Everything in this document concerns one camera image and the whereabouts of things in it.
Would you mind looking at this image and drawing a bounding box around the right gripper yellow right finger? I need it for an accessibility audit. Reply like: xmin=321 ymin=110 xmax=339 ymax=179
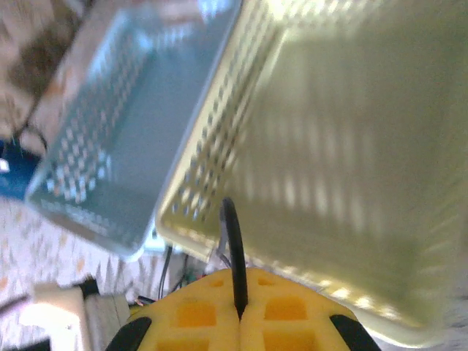
xmin=239 ymin=267 xmax=382 ymax=351

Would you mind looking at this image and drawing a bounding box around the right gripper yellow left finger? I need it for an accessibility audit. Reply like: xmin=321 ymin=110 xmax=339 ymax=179
xmin=105 ymin=268 xmax=242 ymax=351

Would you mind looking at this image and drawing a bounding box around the black cable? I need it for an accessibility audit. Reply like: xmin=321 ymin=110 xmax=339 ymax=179
xmin=220 ymin=197 xmax=250 ymax=320

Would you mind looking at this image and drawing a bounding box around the yellow perforated plastic basket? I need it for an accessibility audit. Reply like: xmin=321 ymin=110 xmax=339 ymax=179
xmin=154 ymin=0 xmax=468 ymax=349

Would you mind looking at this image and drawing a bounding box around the blue perforated plastic basket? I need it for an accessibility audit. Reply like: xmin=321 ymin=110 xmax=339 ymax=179
xmin=23 ymin=0 xmax=245 ymax=263

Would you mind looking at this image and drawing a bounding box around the blue enamel mug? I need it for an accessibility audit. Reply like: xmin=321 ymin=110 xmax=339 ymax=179
xmin=0 ymin=137 xmax=49 ymax=201

